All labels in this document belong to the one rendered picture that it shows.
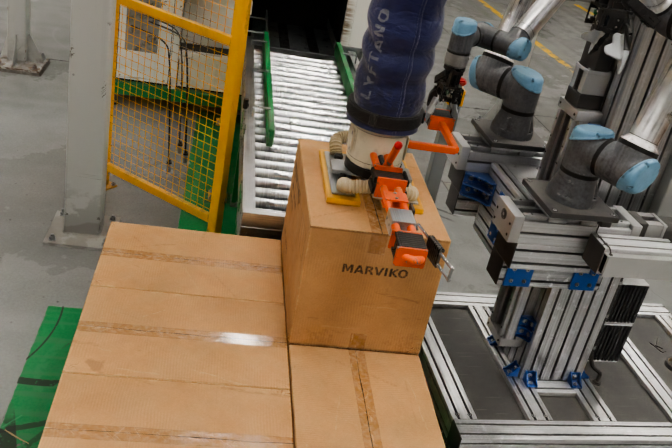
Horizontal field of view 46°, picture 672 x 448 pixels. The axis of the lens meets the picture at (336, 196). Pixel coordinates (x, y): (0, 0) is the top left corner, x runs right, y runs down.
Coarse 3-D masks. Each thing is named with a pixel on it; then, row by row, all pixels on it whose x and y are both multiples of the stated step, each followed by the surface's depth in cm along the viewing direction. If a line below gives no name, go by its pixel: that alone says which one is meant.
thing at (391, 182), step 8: (376, 168) 216; (384, 168) 217; (392, 168) 217; (400, 168) 217; (376, 176) 210; (384, 176) 213; (392, 176) 214; (400, 176) 215; (376, 184) 210; (384, 184) 210; (392, 184) 210; (400, 184) 211; (408, 184) 212; (376, 192) 211
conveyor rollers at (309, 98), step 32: (256, 64) 457; (288, 64) 468; (320, 64) 479; (256, 96) 409; (288, 96) 420; (320, 96) 431; (256, 128) 370; (288, 128) 380; (320, 128) 391; (256, 160) 338; (288, 160) 348; (256, 192) 313; (288, 192) 316
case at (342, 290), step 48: (288, 240) 259; (336, 240) 215; (384, 240) 217; (288, 288) 244; (336, 288) 222; (384, 288) 224; (432, 288) 226; (288, 336) 230; (336, 336) 230; (384, 336) 232
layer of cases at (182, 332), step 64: (128, 256) 255; (192, 256) 262; (256, 256) 269; (128, 320) 226; (192, 320) 231; (256, 320) 237; (64, 384) 198; (128, 384) 203; (192, 384) 207; (256, 384) 211; (320, 384) 216; (384, 384) 221
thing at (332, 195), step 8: (320, 152) 252; (328, 152) 252; (344, 152) 255; (320, 160) 248; (328, 160) 246; (328, 168) 241; (328, 176) 237; (336, 176) 237; (344, 176) 232; (352, 176) 240; (328, 184) 232; (328, 192) 227; (336, 192) 227; (328, 200) 225; (336, 200) 225; (344, 200) 225; (352, 200) 226
